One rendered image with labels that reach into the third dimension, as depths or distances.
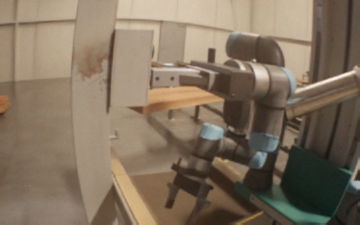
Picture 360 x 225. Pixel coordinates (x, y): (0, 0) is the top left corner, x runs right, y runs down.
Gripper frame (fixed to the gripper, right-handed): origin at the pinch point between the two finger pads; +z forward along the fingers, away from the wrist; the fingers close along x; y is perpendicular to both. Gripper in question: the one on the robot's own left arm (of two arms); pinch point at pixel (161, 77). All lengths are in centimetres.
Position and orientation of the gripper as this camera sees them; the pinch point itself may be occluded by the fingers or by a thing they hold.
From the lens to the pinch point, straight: 39.2
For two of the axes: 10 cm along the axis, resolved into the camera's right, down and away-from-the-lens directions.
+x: 4.3, 2.8, -8.6
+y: 0.8, -9.6, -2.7
